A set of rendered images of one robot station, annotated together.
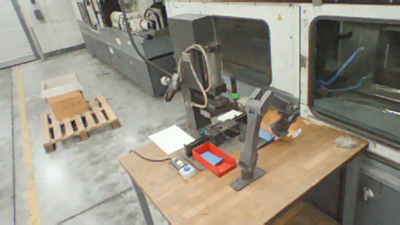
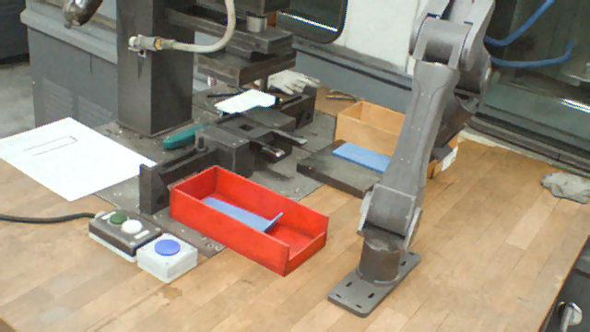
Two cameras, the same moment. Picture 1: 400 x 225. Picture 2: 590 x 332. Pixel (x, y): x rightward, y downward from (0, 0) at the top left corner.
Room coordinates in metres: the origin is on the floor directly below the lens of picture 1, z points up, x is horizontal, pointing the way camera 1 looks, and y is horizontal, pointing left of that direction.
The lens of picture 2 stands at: (0.49, 0.35, 1.52)
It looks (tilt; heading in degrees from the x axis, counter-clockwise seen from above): 28 degrees down; 333
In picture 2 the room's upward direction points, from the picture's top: 7 degrees clockwise
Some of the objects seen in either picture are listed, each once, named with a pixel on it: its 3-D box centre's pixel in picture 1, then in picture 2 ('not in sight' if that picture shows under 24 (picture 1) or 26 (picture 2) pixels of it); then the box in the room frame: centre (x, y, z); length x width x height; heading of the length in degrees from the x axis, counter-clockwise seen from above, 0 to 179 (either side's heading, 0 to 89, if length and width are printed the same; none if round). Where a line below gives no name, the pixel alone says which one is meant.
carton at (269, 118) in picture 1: (278, 126); (395, 138); (1.56, -0.44, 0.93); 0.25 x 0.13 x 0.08; 31
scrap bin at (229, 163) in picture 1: (213, 158); (247, 216); (1.34, 0.00, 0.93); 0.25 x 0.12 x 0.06; 31
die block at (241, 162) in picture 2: (222, 132); (246, 145); (1.58, -0.09, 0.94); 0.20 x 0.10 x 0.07; 121
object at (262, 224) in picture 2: (211, 157); (234, 214); (1.37, 0.01, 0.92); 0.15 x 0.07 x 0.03; 38
